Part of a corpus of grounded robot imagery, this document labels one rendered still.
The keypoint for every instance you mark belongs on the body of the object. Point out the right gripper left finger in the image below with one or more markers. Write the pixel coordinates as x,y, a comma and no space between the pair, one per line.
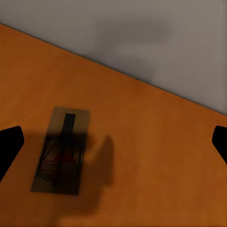
11,142

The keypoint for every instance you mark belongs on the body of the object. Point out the mousetrap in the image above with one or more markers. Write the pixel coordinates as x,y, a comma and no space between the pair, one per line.
60,164

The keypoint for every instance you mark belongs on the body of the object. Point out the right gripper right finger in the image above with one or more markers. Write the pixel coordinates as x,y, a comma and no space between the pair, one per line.
219,140

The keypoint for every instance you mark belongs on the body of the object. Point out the cabinet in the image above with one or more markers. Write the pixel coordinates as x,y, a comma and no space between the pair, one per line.
149,159

